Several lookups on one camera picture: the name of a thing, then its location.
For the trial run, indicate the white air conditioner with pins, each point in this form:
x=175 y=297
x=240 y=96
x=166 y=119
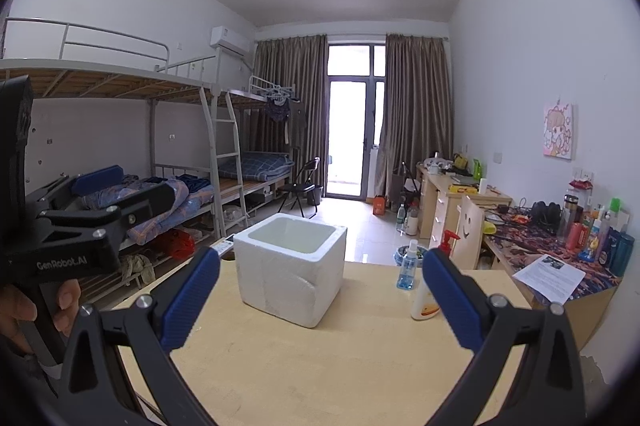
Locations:
x=229 y=39

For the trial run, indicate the black headphones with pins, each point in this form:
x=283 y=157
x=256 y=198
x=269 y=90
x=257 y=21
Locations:
x=545 y=213

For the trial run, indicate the row of toiletry bottles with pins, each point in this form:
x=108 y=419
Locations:
x=597 y=236

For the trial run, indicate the white remote control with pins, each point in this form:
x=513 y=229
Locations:
x=222 y=248

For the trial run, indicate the blue spray bottle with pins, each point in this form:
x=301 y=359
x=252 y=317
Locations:
x=407 y=273

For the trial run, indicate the dark hanging clothes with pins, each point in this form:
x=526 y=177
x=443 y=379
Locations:
x=280 y=115

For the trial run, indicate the floor basin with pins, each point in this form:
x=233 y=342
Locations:
x=407 y=254

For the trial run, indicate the red wall ornament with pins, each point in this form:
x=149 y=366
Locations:
x=581 y=185

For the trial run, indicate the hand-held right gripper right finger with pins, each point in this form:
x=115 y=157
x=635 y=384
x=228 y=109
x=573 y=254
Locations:
x=450 y=296

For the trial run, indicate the person's left forearm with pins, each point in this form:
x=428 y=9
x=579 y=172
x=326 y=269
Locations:
x=25 y=386

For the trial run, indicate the patterned desk cloth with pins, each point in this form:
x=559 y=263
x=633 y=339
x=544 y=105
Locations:
x=520 y=241

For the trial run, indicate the pink cartoon wall poster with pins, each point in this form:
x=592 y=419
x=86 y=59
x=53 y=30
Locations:
x=558 y=130

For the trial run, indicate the brown curtain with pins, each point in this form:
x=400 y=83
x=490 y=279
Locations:
x=290 y=105
x=415 y=105

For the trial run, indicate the printed paper sheet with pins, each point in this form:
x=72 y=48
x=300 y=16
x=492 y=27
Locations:
x=550 y=278

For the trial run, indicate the white plastic jug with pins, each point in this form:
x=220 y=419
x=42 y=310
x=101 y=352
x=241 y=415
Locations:
x=412 y=218

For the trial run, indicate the wooden drawer desk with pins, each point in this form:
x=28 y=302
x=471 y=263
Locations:
x=440 y=206

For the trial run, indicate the orange box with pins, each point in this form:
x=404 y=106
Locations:
x=379 y=204

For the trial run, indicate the clear water bottle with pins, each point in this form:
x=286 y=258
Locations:
x=401 y=218

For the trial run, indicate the grey metal bunk bed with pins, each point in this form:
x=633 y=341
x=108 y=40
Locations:
x=100 y=78
x=250 y=98

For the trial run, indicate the green pouch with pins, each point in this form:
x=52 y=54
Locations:
x=477 y=168

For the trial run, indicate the dark trash bin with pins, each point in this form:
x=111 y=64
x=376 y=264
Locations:
x=313 y=196

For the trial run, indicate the glass balcony door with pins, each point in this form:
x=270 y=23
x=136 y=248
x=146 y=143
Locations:
x=355 y=130

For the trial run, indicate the white foam box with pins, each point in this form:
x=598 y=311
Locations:
x=280 y=286

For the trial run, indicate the white lotion pump bottle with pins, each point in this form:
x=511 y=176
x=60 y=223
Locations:
x=425 y=306

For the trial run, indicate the blue orange plaid quilt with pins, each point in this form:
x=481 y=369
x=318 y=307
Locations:
x=170 y=206

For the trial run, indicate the black folding chair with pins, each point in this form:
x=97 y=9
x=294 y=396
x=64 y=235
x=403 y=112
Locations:
x=300 y=186

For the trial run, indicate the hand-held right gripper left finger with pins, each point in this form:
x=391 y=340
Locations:
x=192 y=296

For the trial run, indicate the person's left hand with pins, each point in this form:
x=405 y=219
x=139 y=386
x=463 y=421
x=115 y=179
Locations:
x=17 y=311

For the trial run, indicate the red plastic bag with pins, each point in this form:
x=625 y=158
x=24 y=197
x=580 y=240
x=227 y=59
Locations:
x=177 y=243

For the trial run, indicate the wooden smiley chair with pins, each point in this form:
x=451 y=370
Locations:
x=467 y=231

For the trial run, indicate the blue plaid bedding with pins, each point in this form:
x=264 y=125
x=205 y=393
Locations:
x=260 y=164

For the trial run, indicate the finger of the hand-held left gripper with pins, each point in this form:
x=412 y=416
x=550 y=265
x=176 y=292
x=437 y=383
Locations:
x=150 y=206
x=100 y=178

